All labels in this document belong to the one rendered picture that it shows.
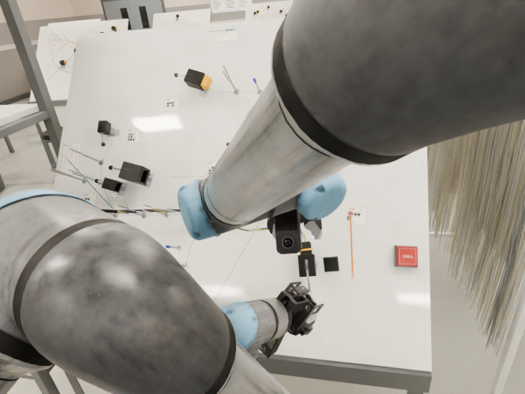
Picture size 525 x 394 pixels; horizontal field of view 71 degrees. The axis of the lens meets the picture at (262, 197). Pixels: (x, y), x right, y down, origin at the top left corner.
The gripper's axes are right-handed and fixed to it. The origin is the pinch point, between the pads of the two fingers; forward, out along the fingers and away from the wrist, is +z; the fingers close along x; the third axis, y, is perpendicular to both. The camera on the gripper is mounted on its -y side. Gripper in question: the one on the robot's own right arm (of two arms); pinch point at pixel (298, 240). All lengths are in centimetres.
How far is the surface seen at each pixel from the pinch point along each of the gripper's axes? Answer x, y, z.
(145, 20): 489, 1041, 421
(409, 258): -25.9, 3.5, 20.0
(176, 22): 258, 665, 265
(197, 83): 28, 51, -9
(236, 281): 21.2, 2.1, 24.4
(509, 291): -65, 11, 66
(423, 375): -25.8, -21.1, 34.9
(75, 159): 75, 41, 6
